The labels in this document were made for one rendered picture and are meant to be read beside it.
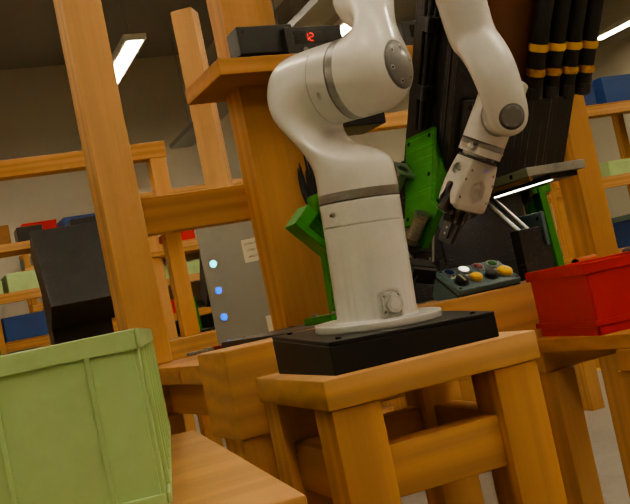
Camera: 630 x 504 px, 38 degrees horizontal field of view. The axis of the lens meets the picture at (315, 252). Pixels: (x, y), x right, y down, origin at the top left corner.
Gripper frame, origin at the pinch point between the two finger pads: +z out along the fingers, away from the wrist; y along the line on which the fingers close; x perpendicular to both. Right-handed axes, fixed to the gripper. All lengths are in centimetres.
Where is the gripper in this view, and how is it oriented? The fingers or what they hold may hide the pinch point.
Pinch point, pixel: (449, 232)
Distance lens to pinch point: 178.1
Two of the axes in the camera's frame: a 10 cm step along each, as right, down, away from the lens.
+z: -3.2, 9.3, 1.7
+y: 7.2, 1.2, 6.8
